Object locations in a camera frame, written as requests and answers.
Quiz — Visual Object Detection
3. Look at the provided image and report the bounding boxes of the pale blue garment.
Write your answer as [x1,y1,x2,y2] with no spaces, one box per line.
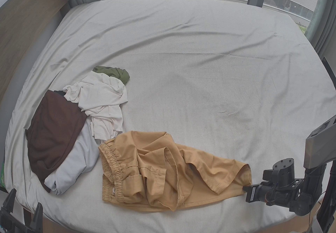
[44,124,100,196]

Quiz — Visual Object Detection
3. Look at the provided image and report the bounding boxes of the tan shorts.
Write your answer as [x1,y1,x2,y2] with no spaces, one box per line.
[98,131,253,213]

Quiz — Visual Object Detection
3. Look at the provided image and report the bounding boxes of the green package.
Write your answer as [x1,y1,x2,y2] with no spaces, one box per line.
[0,162,7,188]

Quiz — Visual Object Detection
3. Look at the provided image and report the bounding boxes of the bed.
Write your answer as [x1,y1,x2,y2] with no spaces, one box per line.
[0,0,336,228]

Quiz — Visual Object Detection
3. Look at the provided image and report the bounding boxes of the brown garment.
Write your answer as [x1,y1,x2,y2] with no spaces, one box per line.
[25,90,88,193]

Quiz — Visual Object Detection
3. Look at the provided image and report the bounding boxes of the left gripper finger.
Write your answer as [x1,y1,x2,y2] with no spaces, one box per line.
[30,203,44,230]
[2,189,17,215]

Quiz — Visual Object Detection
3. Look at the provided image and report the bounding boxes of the cream garment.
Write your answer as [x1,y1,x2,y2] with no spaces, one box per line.
[63,71,128,141]

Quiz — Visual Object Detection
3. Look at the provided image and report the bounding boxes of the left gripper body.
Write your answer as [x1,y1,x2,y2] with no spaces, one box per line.
[0,211,34,233]

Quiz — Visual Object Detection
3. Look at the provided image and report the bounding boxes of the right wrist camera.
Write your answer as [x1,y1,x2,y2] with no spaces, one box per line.
[262,169,275,183]

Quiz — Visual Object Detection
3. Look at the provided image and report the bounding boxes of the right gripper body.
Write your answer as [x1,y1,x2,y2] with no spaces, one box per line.
[246,183,276,203]

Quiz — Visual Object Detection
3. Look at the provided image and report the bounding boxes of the olive green garment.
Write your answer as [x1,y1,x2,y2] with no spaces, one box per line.
[92,66,130,85]

